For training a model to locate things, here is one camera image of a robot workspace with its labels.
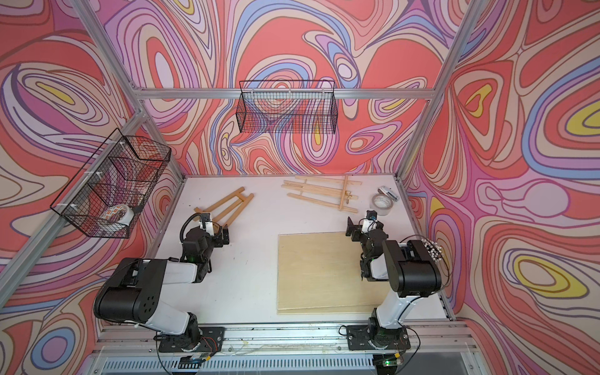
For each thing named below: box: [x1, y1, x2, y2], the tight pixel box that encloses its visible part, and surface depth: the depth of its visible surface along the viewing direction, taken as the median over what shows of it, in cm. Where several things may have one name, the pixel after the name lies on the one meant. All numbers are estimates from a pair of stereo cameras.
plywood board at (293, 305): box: [276, 295, 386, 315], surface depth 82 cm
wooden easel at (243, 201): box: [192, 186, 254, 228], surface depth 109 cm
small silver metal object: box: [377, 185, 400, 201], surface depth 113 cm
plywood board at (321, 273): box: [276, 231, 390, 315], surface depth 88 cm
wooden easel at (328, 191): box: [281, 175, 363, 214], surface depth 116 cm
